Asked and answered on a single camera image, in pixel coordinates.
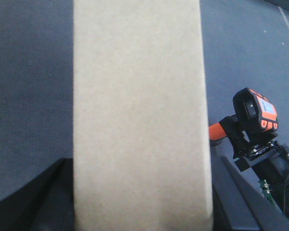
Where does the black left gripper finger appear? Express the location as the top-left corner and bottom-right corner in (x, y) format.
(0, 158), (75, 231)

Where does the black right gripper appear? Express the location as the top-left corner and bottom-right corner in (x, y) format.
(211, 115), (289, 231)

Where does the orange black barcode scanner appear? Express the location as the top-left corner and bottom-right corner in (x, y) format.
(209, 88), (279, 146)

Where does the small brown cardboard package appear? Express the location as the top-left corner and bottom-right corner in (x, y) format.
(73, 0), (213, 231)

